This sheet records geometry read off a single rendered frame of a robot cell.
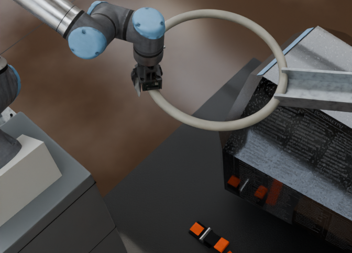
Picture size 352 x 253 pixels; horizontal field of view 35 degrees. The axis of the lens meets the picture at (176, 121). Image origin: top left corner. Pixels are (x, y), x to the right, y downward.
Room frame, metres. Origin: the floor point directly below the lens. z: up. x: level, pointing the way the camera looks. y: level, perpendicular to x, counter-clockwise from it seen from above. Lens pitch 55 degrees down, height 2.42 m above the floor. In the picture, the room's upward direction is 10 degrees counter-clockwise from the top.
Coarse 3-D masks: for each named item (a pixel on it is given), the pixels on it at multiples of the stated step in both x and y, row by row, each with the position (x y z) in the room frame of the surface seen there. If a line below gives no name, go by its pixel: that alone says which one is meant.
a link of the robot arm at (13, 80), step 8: (0, 56) 1.30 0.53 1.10; (0, 64) 1.25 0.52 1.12; (8, 64) 1.31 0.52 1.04; (0, 72) 1.22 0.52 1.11; (8, 72) 1.25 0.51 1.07; (16, 72) 1.29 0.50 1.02; (0, 80) 1.21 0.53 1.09; (8, 80) 1.23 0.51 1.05; (16, 80) 1.26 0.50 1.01; (0, 88) 1.19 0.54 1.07; (8, 88) 1.21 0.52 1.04; (16, 88) 1.24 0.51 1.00; (0, 96) 1.17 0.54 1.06; (8, 96) 1.19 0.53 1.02; (16, 96) 1.23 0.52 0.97; (0, 104) 1.15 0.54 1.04; (8, 104) 1.19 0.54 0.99; (0, 112) 1.14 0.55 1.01
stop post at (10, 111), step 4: (8, 108) 1.96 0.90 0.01; (4, 112) 1.94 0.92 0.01; (8, 112) 1.94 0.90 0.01; (12, 112) 1.93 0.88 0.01; (0, 116) 1.91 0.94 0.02; (4, 116) 1.91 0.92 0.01; (8, 116) 1.91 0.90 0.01; (12, 116) 1.90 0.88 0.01; (0, 120) 1.89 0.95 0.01; (4, 120) 1.88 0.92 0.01; (0, 124) 1.86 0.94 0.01
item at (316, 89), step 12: (288, 72) 1.12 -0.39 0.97; (300, 72) 1.11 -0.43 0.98; (312, 72) 1.09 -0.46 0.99; (324, 72) 1.07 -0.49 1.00; (336, 72) 1.06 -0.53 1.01; (348, 72) 1.05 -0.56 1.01; (288, 84) 1.10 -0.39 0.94; (300, 84) 1.09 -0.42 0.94; (312, 84) 1.07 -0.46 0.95; (324, 84) 1.06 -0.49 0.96; (336, 84) 1.05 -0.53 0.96; (348, 84) 1.03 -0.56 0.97; (276, 96) 1.03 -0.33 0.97; (288, 96) 1.02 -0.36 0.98; (300, 96) 1.00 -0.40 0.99; (312, 96) 0.99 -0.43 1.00; (324, 96) 1.01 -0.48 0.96; (336, 96) 1.00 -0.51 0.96; (348, 96) 0.99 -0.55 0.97; (312, 108) 0.98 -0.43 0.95; (324, 108) 0.96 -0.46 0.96; (336, 108) 0.95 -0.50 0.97; (348, 108) 0.93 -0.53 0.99
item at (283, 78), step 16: (176, 16) 1.40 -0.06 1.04; (192, 16) 1.40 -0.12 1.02; (208, 16) 1.40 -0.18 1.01; (224, 16) 1.39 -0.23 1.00; (240, 16) 1.38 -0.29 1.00; (256, 32) 1.32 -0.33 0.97; (272, 48) 1.24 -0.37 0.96; (160, 96) 1.07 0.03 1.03; (176, 112) 1.01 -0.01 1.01; (208, 128) 0.95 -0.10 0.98; (224, 128) 0.95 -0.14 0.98; (240, 128) 0.95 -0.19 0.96
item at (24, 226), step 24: (24, 120) 1.21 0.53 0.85; (48, 144) 1.09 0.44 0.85; (72, 168) 0.98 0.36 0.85; (48, 192) 0.91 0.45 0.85; (72, 192) 0.90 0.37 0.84; (96, 192) 0.94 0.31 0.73; (24, 216) 0.84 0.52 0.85; (48, 216) 0.83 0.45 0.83; (72, 216) 0.87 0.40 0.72; (96, 216) 0.92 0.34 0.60; (0, 240) 0.77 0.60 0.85; (24, 240) 0.77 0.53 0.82; (48, 240) 0.80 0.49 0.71; (72, 240) 0.84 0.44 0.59; (96, 240) 0.89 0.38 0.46; (120, 240) 0.94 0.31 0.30
